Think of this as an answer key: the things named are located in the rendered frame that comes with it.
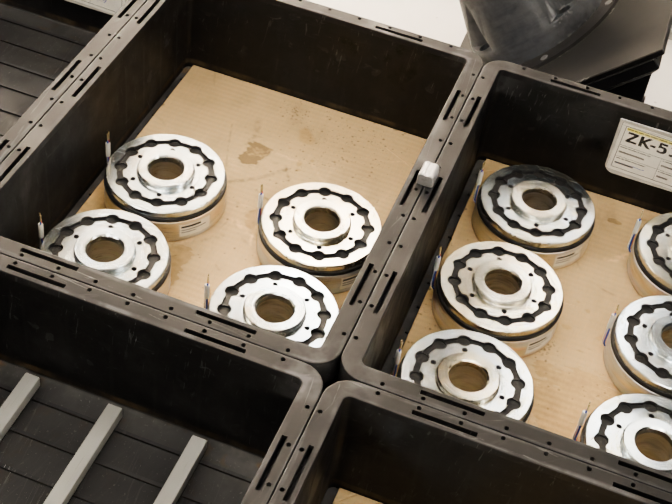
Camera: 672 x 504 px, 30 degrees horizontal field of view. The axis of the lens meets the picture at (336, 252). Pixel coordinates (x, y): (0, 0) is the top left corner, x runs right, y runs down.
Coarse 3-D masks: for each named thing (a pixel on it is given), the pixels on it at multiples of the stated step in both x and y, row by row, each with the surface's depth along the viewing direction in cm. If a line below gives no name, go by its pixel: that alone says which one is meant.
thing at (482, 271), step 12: (492, 264) 102; (504, 264) 102; (480, 276) 101; (516, 276) 102; (528, 276) 101; (480, 288) 100; (528, 288) 100; (492, 300) 99; (504, 300) 99; (516, 300) 99
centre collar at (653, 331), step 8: (656, 320) 100; (664, 320) 100; (656, 328) 99; (664, 328) 99; (648, 336) 99; (656, 336) 98; (656, 344) 98; (664, 344) 98; (656, 352) 98; (664, 352) 97
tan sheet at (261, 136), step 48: (192, 96) 119; (240, 96) 120; (288, 96) 120; (240, 144) 115; (288, 144) 115; (336, 144) 116; (384, 144) 117; (96, 192) 108; (240, 192) 110; (384, 192) 112; (192, 240) 105; (240, 240) 106; (192, 288) 102
